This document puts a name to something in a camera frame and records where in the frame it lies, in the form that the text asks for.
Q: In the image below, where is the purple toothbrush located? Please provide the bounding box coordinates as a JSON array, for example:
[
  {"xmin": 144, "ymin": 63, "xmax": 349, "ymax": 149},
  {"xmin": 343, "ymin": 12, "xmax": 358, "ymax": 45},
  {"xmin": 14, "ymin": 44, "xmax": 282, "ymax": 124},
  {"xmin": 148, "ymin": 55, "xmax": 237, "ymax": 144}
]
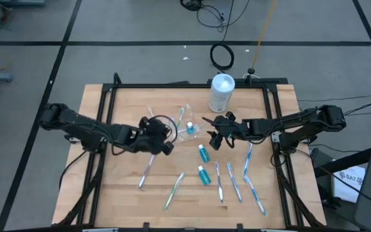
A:
[
  {"xmin": 137, "ymin": 153, "xmax": 157, "ymax": 190},
  {"xmin": 214, "ymin": 162, "xmax": 224, "ymax": 204}
]

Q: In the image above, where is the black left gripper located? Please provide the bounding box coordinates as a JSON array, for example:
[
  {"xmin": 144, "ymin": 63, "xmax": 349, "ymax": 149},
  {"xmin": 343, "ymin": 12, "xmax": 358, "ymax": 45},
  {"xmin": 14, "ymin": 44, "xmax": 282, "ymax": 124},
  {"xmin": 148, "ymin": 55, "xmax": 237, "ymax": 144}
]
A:
[{"xmin": 136, "ymin": 115, "xmax": 176, "ymax": 158}]

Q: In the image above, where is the yellow cable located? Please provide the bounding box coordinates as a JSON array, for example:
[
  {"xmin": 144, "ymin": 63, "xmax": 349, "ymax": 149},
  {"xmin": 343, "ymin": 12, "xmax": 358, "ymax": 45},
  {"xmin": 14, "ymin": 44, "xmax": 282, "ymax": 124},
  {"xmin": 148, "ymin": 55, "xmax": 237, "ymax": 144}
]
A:
[{"xmin": 251, "ymin": 0, "xmax": 278, "ymax": 70}]

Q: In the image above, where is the coiled black cable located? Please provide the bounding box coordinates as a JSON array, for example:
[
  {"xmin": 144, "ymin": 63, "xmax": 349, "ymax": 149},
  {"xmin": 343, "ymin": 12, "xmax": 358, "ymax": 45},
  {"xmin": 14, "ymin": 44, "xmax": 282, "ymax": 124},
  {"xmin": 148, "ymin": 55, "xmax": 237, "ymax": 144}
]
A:
[{"xmin": 209, "ymin": 43, "xmax": 235, "ymax": 72}]

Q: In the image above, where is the blue toothbrush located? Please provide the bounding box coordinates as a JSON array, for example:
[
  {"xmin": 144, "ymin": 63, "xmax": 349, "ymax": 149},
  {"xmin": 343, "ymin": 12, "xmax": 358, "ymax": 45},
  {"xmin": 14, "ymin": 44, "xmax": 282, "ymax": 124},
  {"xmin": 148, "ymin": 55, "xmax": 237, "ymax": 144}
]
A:
[
  {"xmin": 243, "ymin": 175, "xmax": 267, "ymax": 217},
  {"xmin": 243, "ymin": 143, "xmax": 253, "ymax": 177},
  {"xmin": 226, "ymin": 162, "xmax": 243, "ymax": 203}
]

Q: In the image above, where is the white printed paper sheet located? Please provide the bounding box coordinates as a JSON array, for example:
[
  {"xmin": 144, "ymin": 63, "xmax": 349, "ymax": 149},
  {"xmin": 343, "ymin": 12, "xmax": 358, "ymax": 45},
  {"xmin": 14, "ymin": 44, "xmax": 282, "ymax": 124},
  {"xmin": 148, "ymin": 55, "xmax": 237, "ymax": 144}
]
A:
[{"xmin": 332, "ymin": 166, "xmax": 366, "ymax": 204}]

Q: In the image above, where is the white wipes canister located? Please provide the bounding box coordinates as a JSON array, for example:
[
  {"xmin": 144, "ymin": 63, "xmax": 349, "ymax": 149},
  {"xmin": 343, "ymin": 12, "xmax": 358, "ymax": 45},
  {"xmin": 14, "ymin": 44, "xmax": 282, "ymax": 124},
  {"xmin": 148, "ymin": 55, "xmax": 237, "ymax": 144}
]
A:
[{"xmin": 207, "ymin": 73, "xmax": 236, "ymax": 113}]

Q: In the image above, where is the thin black floor cable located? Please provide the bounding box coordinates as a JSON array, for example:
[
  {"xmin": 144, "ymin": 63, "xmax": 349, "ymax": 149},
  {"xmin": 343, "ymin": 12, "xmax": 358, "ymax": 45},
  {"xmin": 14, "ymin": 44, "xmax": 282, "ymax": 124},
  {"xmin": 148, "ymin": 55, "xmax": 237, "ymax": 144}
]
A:
[{"xmin": 297, "ymin": 93, "xmax": 371, "ymax": 102}]

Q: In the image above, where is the black knob with white tie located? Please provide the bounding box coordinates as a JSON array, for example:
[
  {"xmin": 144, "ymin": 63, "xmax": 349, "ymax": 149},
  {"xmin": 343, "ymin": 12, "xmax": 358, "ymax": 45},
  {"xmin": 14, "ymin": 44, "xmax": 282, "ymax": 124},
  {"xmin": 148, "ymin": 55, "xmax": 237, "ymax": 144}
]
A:
[{"xmin": 242, "ymin": 67, "xmax": 262, "ymax": 80}]

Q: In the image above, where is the black diagonal beam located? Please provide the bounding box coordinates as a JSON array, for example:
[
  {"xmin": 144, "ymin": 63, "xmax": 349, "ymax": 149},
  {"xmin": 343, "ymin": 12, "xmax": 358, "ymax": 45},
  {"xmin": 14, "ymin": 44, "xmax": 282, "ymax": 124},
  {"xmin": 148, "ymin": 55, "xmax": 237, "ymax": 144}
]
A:
[{"xmin": 313, "ymin": 141, "xmax": 371, "ymax": 177}]

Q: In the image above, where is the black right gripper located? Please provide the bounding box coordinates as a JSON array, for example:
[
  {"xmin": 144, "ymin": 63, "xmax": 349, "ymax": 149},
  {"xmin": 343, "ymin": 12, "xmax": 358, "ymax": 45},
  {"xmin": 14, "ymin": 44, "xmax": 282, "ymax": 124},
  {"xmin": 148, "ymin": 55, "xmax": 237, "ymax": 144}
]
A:
[{"xmin": 202, "ymin": 111, "xmax": 249, "ymax": 151}]

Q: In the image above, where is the black metal table frame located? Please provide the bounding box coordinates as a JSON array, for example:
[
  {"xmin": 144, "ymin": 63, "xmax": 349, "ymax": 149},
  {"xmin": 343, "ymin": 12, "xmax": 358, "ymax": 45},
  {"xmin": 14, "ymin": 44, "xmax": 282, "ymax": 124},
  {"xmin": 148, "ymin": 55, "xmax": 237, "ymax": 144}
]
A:
[{"xmin": 52, "ymin": 77, "xmax": 327, "ymax": 232}]

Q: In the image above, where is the thick black floor cable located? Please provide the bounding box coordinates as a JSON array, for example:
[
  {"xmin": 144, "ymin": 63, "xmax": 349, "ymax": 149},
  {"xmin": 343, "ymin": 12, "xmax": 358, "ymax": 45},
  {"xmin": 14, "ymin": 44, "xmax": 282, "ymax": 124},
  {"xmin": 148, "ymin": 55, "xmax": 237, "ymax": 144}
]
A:
[{"xmin": 343, "ymin": 95, "xmax": 371, "ymax": 117}]

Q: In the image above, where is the green toothbrush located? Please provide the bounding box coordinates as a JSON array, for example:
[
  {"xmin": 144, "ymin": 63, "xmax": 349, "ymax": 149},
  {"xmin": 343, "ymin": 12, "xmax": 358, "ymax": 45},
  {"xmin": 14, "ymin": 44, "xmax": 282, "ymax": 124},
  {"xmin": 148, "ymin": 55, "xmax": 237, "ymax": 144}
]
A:
[
  {"xmin": 163, "ymin": 171, "xmax": 186, "ymax": 213},
  {"xmin": 176, "ymin": 107, "xmax": 186, "ymax": 130}
]

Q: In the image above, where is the tangled black cable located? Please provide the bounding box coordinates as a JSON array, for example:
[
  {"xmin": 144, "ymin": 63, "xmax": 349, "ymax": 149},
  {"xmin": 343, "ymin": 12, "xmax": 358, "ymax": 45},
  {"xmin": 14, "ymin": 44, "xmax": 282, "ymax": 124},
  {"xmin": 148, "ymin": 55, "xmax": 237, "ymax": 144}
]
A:
[{"xmin": 180, "ymin": 0, "xmax": 251, "ymax": 34}]

